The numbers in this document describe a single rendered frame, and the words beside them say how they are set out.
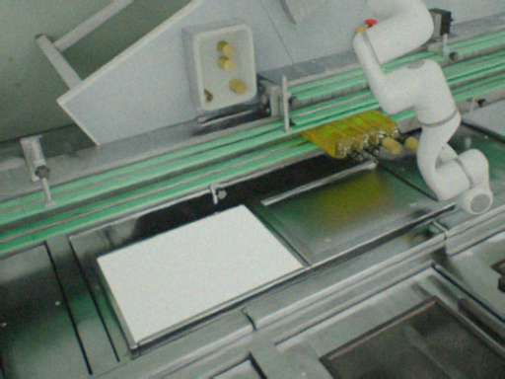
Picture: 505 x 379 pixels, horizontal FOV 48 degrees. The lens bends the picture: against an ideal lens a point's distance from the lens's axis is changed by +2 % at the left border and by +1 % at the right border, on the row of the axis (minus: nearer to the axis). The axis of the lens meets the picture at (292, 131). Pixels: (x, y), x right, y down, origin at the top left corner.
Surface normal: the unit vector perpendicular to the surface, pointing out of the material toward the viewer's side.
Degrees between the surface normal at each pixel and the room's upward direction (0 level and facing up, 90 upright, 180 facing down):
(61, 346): 90
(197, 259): 90
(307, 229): 90
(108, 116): 0
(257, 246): 90
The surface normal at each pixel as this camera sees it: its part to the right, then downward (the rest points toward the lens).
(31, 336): -0.04, -0.89
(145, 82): 0.52, 0.36
